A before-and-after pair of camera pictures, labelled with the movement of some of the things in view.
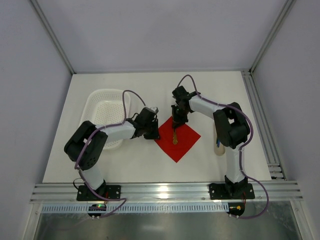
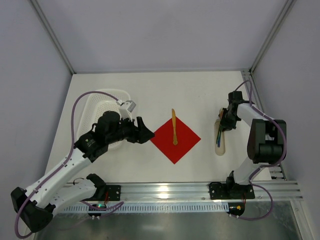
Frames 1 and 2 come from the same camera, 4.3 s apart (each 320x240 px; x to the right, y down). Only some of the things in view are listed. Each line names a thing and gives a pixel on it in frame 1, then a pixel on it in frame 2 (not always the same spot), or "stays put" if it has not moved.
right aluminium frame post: [272, 35] stays put
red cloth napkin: [186, 137] stays put
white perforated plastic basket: [106, 107] stays put
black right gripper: [178, 118] -> [229, 120]
